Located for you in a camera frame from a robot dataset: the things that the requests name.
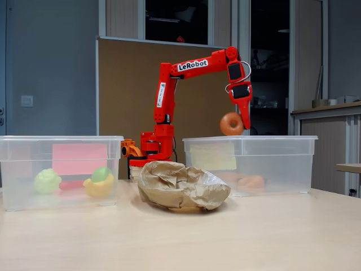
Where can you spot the clear plastic bin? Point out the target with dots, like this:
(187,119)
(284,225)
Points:
(276,163)
(28,158)

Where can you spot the pink sticky note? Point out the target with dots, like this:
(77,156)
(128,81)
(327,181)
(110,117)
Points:
(79,159)

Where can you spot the red robot arm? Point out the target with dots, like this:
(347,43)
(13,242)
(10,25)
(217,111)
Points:
(163,107)

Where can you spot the grey cabinet with wooden top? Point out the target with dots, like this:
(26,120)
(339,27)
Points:
(324,146)

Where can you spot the green toy apple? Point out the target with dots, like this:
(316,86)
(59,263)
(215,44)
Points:
(101,173)

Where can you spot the yellow sticky note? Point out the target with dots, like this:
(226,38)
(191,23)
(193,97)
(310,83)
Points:
(214,156)

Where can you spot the light green toy grapes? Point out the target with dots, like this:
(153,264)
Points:
(48,181)

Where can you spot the white cup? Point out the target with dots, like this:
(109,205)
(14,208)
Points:
(332,102)

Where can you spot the crumpled brown paper bag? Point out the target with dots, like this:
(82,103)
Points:
(180,186)

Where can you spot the orange toy croissant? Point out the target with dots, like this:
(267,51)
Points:
(252,182)

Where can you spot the orange printed clamp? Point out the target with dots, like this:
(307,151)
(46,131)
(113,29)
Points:
(128,149)

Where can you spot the brown toy donut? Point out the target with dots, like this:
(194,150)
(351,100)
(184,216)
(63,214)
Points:
(225,124)

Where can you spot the light wooden side table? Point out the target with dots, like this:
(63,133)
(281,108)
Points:
(349,167)

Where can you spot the clear plastic bag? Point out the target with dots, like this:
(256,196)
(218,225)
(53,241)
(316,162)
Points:
(211,178)

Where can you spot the red toy chili pepper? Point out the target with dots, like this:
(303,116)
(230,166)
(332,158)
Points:
(69,185)

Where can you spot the yellow toy bananas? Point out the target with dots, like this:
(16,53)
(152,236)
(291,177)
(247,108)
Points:
(98,187)

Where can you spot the wooden base block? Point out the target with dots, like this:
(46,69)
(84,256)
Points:
(135,172)

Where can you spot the white light switch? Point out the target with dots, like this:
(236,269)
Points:
(27,101)

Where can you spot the grey metal rod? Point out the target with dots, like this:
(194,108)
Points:
(318,84)

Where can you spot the brown cork pin board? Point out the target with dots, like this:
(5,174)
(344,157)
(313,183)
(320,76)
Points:
(121,98)

